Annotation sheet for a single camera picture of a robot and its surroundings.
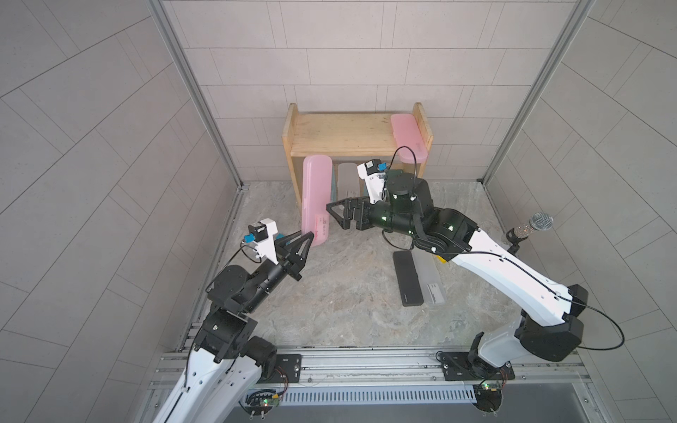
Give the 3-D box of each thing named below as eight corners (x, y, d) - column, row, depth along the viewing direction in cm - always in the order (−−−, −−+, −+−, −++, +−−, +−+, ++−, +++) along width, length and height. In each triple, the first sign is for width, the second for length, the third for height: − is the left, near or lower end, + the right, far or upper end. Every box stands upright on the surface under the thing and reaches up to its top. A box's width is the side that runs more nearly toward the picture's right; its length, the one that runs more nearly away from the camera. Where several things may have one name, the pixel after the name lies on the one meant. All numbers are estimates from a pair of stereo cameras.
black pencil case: (402, 306, 84) (403, 303, 82) (392, 254, 96) (393, 251, 94) (422, 305, 85) (424, 302, 83) (410, 253, 97) (412, 250, 95)
